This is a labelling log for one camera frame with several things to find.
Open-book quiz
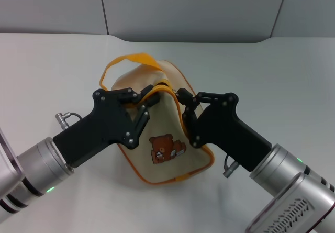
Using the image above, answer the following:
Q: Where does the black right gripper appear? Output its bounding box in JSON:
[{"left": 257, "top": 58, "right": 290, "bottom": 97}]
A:
[{"left": 177, "top": 88, "right": 273, "bottom": 173}]

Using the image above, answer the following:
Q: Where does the gripper metal cable plug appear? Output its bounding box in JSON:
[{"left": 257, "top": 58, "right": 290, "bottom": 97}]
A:
[
  {"left": 222, "top": 154, "right": 239, "bottom": 178},
  {"left": 54, "top": 110, "right": 85, "bottom": 129}
]

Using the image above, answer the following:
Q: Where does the beige food bag orange trim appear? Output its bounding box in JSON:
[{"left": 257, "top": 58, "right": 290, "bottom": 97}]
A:
[{"left": 98, "top": 51, "right": 216, "bottom": 185}]

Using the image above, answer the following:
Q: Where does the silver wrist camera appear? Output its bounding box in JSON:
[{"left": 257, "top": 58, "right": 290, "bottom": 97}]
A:
[
  {"left": 0, "top": 127, "right": 24, "bottom": 183},
  {"left": 245, "top": 172, "right": 335, "bottom": 233}
]

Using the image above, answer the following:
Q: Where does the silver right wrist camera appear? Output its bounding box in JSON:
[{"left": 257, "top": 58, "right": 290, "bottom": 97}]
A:
[{"left": 245, "top": 172, "right": 335, "bottom": 233}]

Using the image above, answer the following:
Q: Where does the left gripper metal cable plug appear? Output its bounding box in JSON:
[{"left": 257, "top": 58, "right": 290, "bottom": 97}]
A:
[{"left": 54, "top": 110, "right": 85, "bottom": 129}]

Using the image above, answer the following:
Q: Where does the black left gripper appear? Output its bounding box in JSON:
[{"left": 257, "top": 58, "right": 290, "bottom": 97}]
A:
[{"left": 53, "top": 84, "right": 161, "bottom": 169}]

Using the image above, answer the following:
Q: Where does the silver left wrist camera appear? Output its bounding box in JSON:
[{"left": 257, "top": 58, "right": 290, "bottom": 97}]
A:
[{"left": 0, "top": 127, "right": 24, "bottom": 183}]

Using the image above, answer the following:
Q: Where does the right gripper metal cable plug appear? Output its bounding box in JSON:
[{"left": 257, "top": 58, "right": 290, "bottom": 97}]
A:
[{"left": 222, "top": 154, "right": 239, "bottom": 178}]

